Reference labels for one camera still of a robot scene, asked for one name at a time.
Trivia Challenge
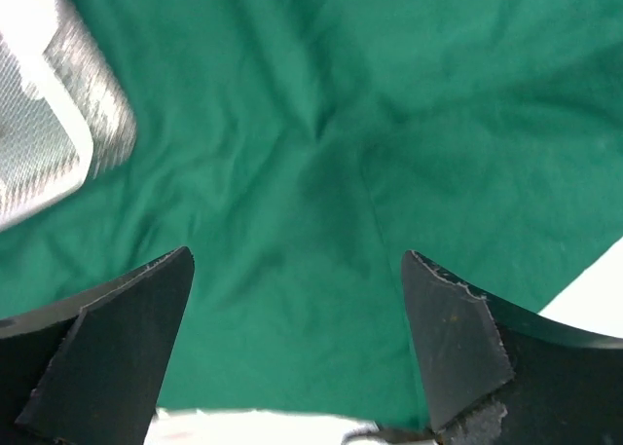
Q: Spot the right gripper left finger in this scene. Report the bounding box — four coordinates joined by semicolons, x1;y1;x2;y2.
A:
1;246;195;444

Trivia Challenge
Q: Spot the green surgical cloth wrap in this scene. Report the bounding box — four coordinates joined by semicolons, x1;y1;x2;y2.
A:
1;0;622;426

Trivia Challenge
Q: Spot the metal mesh instrument tray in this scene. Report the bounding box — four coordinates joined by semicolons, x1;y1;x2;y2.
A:
1;0;136;229

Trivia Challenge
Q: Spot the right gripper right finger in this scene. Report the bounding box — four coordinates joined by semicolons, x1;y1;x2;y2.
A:
401;251;622;444

